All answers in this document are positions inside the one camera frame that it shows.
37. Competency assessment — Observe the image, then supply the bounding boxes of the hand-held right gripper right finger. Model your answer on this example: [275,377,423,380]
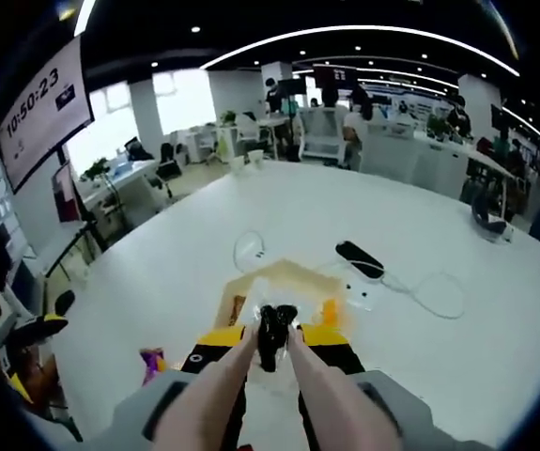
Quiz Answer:
[297,322,444,451]

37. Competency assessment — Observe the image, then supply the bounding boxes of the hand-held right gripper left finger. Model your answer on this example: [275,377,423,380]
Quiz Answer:
[112,325,248,451]

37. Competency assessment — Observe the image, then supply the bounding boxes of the purple food snack packet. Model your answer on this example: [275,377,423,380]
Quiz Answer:
[138,347,165,386]

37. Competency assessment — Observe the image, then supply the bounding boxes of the dark candy food clear wrapper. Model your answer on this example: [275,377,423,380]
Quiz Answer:
[255,303,299,375]

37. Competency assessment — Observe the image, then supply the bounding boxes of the cream hexagonal container tray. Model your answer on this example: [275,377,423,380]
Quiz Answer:
[212,257,358,339]

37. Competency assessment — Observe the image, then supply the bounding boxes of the black oblong object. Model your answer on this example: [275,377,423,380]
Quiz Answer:
[54,289,76,317]

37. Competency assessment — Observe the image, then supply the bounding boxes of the clear plastic sheet with dots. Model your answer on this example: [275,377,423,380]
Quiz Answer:
[339,279,377,314]

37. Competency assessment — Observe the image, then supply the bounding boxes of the small side table on stand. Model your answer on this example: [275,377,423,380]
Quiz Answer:
[43,218,109,283]

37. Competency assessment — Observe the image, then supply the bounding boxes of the pink-screen monitor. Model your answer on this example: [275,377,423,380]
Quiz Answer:
[51,159,85,225]

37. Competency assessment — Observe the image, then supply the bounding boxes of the white office desk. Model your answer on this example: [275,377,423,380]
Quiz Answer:
[104,162,158,222]

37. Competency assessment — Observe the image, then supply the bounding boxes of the black office chair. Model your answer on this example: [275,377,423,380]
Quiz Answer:
[156,143,184,198]

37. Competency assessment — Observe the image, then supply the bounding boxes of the white desk partition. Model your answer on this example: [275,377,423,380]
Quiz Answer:
[361,135,471,198]

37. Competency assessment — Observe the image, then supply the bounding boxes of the large display screen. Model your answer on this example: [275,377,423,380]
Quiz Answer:
[0,35,96,194]

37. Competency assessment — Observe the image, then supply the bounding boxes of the white mesh chair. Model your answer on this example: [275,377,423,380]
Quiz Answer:
[297,106,346,163]

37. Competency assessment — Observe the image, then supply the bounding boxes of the dark hanging sign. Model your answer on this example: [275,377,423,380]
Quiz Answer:
[313,64,359,93]

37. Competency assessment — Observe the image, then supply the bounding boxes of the white cable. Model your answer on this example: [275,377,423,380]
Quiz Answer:
[377,270,467,320]

